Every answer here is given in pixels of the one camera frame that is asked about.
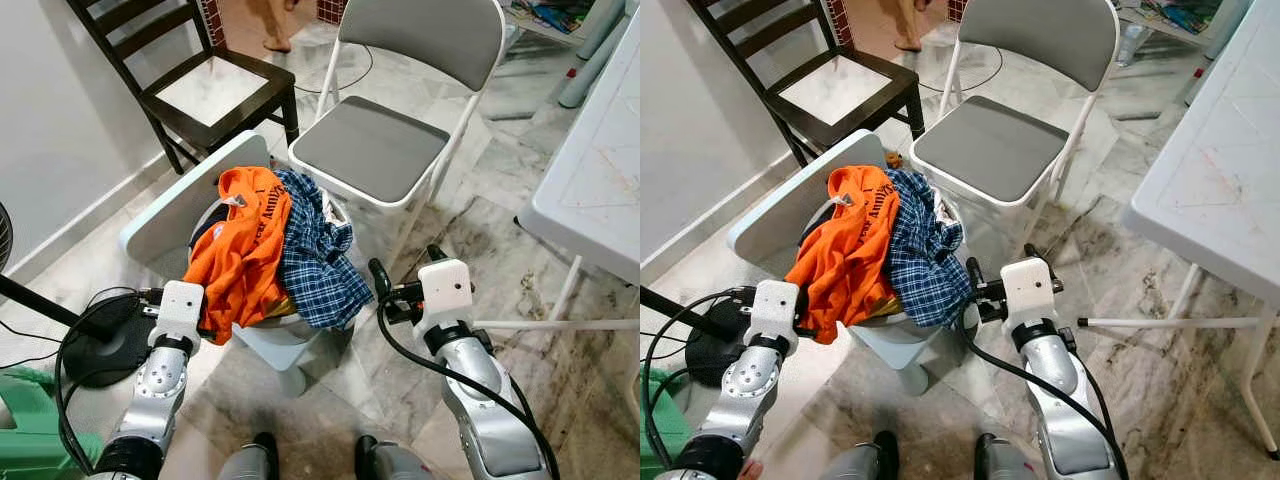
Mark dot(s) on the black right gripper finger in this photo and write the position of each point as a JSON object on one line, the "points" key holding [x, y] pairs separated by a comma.
{"points": [[436, 254], [1031, 252], [380, 282], [974, 280]]}

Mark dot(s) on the orange shirt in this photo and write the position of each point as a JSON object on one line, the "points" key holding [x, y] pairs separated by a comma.
{"points": [[845, 260], [240, 260]]}

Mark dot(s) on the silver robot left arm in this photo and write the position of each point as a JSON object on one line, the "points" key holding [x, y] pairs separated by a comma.
{"points": [[160, 385], [750, 385]]}

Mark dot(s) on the blue plaid shirt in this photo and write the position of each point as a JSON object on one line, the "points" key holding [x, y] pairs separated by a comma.
{"points": [[925, 265], [315, 270]]}

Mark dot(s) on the grey white folding chair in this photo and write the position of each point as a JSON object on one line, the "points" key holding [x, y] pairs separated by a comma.
{"points": [[990, 145], [370, 150]]}

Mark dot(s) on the grey plastic folding table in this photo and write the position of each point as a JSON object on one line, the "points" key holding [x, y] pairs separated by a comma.
{"points": [[1210, 170], [600, 170]]}

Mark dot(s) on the white laundry basket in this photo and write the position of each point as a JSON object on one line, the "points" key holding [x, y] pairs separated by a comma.
{"points": [[775, 215], [170, 210]]}

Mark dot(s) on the dark wooden chair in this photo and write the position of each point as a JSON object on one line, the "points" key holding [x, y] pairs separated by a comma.
{"points": [[840, 90], [215, 95]]}

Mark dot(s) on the bare person leg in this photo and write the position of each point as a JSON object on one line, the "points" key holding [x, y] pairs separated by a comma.
{"points": [[908, 25], [278, 25]]}

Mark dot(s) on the green plastic crate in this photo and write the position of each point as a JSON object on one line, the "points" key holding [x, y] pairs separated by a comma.
{"points": [[660, 440], [30, 430]]}

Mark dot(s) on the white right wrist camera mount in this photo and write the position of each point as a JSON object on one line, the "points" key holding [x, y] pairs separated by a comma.
{"points": [[1030, 295], [445, 295]]}

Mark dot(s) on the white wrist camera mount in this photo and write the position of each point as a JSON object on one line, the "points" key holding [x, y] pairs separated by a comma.
{"points": [[180, 312], [445, 295], [1030, 295], [775, 312]]}

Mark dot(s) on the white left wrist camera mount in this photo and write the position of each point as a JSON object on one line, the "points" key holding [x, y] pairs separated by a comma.
{"points": [[180, 312], [775, 312]]}

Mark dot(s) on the black pedestal fan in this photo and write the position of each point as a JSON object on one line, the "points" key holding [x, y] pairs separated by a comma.
{"points": [[715, 355], [100, 345]]}

